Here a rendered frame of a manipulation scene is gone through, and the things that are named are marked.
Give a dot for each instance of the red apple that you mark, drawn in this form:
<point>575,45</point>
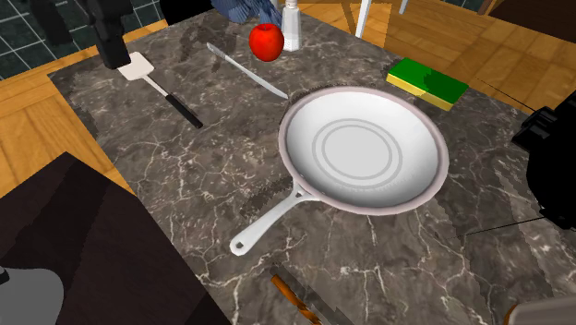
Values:
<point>266,43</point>

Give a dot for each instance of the silver knife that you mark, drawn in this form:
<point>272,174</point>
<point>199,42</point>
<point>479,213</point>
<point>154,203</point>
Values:
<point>245,69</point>

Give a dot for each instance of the white bottle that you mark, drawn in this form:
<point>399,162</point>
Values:
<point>291,27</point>

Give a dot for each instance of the white frying pan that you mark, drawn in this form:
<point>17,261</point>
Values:
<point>362,148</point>

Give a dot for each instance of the white chair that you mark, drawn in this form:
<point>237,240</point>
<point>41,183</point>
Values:
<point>362,18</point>

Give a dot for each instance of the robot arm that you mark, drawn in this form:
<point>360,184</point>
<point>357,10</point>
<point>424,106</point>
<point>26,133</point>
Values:
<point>27,297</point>

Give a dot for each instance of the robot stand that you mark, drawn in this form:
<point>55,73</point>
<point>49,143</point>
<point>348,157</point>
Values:
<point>108,252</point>

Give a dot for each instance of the grey container with orange edge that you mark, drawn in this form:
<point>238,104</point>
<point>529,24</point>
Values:
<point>547,313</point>

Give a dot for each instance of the blue cloth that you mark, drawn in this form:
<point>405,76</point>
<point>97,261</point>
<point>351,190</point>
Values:
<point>236,10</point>

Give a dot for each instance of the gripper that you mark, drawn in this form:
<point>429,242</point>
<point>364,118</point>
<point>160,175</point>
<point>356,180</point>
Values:
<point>112,31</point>

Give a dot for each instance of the green and yellow sponge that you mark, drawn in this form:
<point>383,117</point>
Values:
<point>427,83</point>

